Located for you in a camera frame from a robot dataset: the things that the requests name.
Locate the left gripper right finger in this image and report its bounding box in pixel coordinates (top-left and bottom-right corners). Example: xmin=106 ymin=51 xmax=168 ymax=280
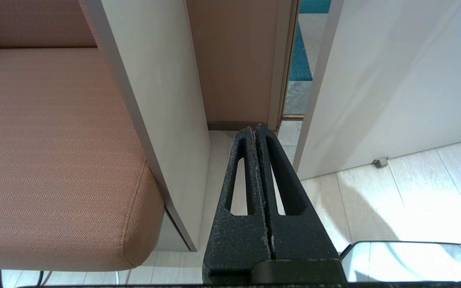
xmin=256 ymin=124 xmax=342 ymax=260

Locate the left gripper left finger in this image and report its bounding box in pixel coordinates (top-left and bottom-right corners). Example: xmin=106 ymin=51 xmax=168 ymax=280
xmin=202 ymin=127 xmax=272 ymax=282

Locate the beige door frame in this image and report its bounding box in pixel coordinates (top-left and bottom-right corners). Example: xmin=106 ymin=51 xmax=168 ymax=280
xmin=268 ymin=0 xmax=300 ymax=131

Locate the dark skirting board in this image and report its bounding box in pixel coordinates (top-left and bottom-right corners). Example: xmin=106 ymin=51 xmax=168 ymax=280
xmin=207 ymin=121 xmax=272 ymax=131

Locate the white door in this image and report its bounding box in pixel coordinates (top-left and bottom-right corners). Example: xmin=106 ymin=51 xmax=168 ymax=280
xmin=293 ymin=0 xmax=461 ymax=180

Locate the beige upright panel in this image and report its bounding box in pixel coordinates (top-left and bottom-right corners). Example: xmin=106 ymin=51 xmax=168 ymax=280
xmin=79 ymin=0 xmax=211 ymax=252

